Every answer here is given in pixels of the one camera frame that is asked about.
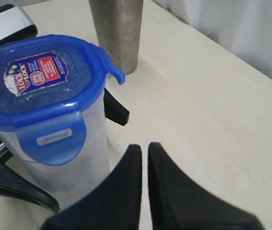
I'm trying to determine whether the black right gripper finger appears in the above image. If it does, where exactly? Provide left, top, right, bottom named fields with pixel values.
left=41, top=144, right=142, bottom=230
left=148, top=142, right=264, bottom=230
left=104, top=88, right=130, bottom=125

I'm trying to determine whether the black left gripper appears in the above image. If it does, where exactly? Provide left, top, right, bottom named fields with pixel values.
left=0, top=140, right=60, bottom=213

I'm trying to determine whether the clear plastic tall container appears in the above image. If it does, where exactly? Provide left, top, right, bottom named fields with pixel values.
left=0, top=95, right=110, bottom=209

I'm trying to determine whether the blue plastic container lid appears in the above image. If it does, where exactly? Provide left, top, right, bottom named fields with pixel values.
left=0, top=34, right=126, bottom=166

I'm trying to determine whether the stainless steel tumbler cup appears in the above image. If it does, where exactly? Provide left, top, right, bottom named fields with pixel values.
left=89, top=0, right=144, bottom=75

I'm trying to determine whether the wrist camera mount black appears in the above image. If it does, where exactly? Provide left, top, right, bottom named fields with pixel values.
left=0, top=4, right=38, bottom=46

